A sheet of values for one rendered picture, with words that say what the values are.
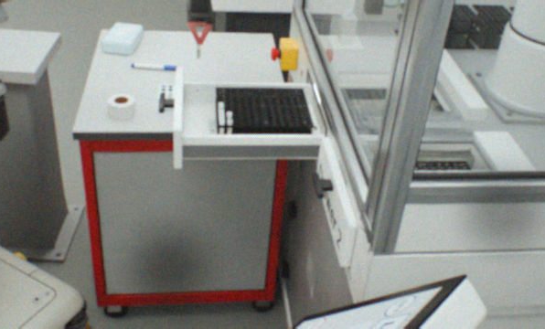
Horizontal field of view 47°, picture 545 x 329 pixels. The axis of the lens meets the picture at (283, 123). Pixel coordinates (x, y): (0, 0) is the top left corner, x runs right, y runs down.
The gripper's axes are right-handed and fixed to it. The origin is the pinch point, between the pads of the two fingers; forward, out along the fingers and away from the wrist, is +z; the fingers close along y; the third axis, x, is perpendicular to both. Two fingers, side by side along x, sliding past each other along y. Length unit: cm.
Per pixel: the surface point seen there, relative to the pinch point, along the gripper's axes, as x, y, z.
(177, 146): 6.5, -39.5, 7.0
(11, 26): 103, 218, 93
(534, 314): -61, -81, 20
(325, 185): -22, -58, 4
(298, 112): -22.9, -26.0, 7.1
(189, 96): 3.1, -13.7, 9.2
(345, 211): -24, -68, 3
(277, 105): -17.6, -25.6, 5.1
